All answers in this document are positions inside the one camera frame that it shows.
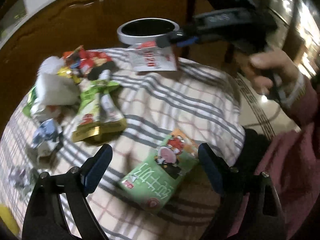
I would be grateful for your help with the person's red sleeve forearm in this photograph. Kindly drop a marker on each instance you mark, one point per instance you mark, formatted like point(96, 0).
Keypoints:
point(292, 159)

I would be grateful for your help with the crumpled white tissue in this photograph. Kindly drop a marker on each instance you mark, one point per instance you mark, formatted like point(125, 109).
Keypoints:
point(41, 112)

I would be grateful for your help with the yellow snack wrapper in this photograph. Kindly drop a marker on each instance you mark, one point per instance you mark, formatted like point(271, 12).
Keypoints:
point(68, 73)

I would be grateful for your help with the red snack wrapper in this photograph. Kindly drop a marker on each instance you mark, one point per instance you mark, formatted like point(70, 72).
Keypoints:
point(82, 61)

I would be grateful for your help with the plaid tablecloth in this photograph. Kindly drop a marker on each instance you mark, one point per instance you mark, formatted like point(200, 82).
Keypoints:
point(201, 101)

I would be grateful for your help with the brown wooden kitchen cabinets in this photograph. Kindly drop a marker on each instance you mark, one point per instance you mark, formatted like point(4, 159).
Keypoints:
point(63, 25)

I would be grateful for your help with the yellow sponge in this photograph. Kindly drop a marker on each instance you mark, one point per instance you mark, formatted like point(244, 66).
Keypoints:
point(9, 220)

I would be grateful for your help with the green snack bag cartoon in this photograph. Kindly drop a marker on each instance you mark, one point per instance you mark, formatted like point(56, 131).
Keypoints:
point(154, 181)

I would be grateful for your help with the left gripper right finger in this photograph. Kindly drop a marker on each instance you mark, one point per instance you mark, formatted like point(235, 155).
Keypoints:
point(263, 216)

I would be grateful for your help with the person's right hand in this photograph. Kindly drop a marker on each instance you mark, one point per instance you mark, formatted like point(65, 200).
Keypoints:
point(273, 74)

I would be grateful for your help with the green juice spout pouch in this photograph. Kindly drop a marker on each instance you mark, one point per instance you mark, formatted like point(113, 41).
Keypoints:
point(98, 115)

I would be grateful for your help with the green crumpled wrapper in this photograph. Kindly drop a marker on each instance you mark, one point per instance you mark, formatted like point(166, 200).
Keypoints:
point(31, 97)

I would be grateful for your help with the round trash bin silver rim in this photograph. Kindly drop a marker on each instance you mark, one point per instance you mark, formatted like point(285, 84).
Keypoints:
point(144, 30)

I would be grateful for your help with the small grey crumpled wrapper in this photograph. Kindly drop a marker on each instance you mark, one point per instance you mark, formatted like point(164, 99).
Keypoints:
point(23, 179)

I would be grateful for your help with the white foam block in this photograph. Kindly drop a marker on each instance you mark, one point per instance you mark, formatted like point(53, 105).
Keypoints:
point(55, 90)

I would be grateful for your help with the blue white wrapper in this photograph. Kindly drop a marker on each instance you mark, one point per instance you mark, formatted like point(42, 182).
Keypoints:
point(46, 140)

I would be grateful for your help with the white red snack packet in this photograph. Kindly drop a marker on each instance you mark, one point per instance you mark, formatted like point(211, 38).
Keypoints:
point(148, 57)

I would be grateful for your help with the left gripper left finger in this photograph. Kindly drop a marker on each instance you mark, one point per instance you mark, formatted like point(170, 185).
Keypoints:
point(45, 218)

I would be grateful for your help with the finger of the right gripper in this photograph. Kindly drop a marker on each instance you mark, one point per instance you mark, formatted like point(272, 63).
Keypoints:
point(185, 41)
point(169, 39)

